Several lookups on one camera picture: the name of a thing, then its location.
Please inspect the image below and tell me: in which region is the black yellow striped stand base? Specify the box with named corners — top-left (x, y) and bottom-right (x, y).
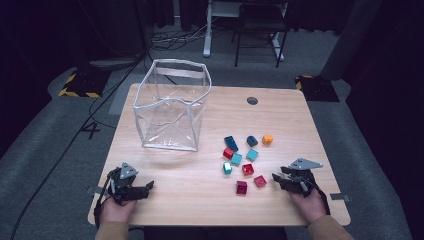
top-left (58, 68), bottom-right (111, 99)
top-left (294, 74), bottom-right (341, 103)

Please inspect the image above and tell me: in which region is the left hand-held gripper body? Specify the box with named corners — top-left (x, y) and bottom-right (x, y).
top-left (108, 162), bottom-right (140, 205)

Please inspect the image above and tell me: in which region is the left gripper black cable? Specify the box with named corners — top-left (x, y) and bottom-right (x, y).
top-left (94, 169), bottom-right (116, 229)

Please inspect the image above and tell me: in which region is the person's right hand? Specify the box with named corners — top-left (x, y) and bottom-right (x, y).
top-left (289, 189), bottom-right (329, 225)

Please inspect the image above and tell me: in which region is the bundle of floor cables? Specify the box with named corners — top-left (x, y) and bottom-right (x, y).
top-left (148, 23), bottom-right (209, 53)

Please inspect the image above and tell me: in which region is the black chair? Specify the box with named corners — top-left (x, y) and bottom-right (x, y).
top-left (231, 0), bottom-right (290, 69)

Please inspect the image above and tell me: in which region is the grey metal stand base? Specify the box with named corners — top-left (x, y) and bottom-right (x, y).
top-left (88, 57), bottom-right (141, 71)

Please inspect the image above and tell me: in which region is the long black floor cable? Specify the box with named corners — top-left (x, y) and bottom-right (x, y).
top-left (9, 53), bottom-right (146, 240)

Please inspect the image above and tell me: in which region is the grey tape strip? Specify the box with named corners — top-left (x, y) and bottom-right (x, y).
top-left (85, 185), bottom-right (104, 196)
top-left (329, 192), bottom-right (352, 203)

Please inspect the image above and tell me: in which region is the grey curtain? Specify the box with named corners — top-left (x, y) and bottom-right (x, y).
top-left (319, 0), bottom-right (384, 81)

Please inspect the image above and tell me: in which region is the white desk frame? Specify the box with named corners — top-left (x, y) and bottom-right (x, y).
top-left (202, 0), bottom-right (289, 62)

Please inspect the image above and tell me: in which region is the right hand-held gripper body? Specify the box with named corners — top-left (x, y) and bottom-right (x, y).
top-left (281, 157), bottom-right (324, 198)

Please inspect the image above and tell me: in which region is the clear plastic storage bag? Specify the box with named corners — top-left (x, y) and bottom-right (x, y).
top-left (132, 58), bottom-right (213, 153)

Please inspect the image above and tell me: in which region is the person's left hand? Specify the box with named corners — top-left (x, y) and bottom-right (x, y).
top-left (99, 196), bottom-right (138, 224)

